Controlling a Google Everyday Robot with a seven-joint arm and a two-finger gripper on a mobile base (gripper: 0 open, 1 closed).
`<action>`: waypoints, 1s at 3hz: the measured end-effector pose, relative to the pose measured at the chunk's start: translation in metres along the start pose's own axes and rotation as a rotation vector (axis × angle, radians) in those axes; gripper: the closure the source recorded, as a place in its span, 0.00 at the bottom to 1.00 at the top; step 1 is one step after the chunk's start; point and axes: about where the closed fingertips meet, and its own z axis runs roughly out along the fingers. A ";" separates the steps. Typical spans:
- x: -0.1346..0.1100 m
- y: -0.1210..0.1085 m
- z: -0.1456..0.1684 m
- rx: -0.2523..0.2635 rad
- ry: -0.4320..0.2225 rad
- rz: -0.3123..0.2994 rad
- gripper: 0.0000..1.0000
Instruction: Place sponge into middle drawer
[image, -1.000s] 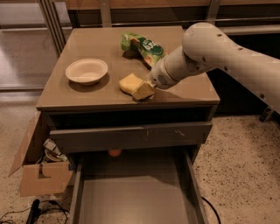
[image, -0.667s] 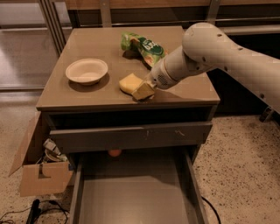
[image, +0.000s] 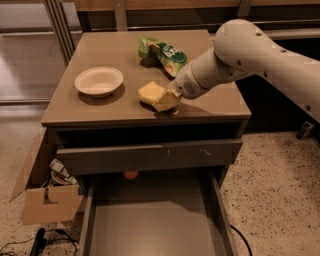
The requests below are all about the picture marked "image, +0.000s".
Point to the white paper bowl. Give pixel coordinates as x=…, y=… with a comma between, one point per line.
x=99, y=82

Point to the yellow sponge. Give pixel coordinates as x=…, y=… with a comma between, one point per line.
x=150, y=92

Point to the grey drawer cabinet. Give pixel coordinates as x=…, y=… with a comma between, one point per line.
x=71, y=111

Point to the grey open middle drawer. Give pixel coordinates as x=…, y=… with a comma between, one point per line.
x=162, y=213

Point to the green chip bag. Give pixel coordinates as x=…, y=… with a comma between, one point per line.
x=171, y=58

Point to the small dark floor object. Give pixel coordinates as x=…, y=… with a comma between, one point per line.
x=305, y=130

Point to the brown cardboard box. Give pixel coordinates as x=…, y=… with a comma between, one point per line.
x=44, y=204

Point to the black power strip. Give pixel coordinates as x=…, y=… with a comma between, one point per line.
x=39, y=242

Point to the orange ball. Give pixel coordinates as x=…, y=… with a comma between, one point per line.
x=131, y=175

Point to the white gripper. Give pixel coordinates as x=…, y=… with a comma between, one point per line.
x=184, y=84

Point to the grey top drawer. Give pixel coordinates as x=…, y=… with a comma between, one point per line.
x=153, y=148

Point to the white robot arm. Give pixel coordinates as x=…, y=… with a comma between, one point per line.
x=241, y=49

